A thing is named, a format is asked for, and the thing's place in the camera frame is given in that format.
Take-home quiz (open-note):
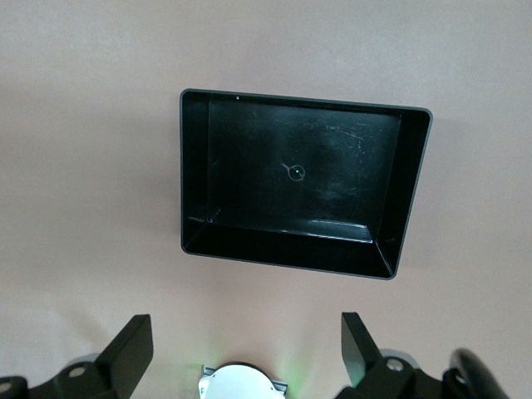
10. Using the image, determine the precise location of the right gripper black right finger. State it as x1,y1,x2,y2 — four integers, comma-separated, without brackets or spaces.
335,312,451,399

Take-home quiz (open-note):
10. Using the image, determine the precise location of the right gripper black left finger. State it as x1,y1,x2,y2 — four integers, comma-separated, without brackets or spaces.
25,314,154,399

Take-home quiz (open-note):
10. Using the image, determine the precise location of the black plastic box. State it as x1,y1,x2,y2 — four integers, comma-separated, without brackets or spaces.
179,87,434,283

